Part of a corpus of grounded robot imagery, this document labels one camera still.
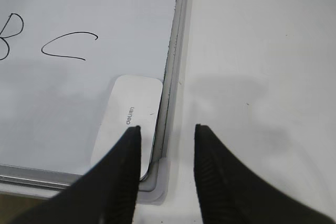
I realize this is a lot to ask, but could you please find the whiteboard with aluminium frame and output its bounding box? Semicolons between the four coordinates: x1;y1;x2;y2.
1;0;187;205

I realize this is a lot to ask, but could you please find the white whiteboard eraser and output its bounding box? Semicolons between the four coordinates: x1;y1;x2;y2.
90;75;163;178

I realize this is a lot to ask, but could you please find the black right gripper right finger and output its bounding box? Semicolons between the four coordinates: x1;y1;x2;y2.
194;124;335;223

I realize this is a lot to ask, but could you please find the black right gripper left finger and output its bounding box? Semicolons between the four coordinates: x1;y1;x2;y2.
11;126;141;223

